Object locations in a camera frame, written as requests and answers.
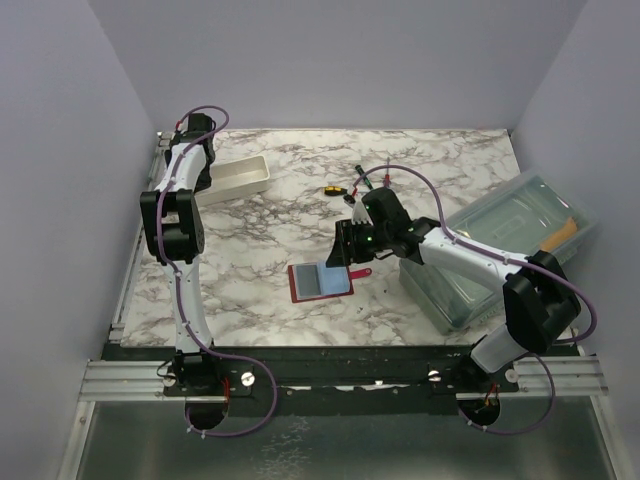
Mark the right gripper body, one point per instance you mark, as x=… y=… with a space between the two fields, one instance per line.
x=366 y=240

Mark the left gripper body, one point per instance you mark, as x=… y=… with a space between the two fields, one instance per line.
x=209 y=162

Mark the red card holder wallet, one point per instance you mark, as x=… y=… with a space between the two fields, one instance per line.
x=315 y=281

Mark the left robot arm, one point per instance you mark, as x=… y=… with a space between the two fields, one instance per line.
x=175 y=237

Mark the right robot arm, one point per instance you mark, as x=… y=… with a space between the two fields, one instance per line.
x=538 y=301

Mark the blue red screwdriver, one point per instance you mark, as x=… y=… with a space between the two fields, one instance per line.
x=387 y=180

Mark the yellow black screwdriver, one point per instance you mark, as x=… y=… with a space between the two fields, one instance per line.
x=335 y=191

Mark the green black screwdriver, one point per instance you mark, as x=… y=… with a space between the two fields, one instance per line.
x=364 y=179

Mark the white rectangular tray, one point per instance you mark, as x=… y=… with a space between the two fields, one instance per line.
x=234 y=180

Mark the clear plastic storage box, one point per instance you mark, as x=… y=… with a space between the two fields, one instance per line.
x=517 y=217

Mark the orange item in box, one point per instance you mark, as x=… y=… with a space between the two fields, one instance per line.
x=559 y=237

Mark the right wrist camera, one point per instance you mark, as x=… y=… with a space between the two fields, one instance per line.
x=360 y=215

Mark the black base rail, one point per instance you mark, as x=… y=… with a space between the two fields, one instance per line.
x=341 y=380

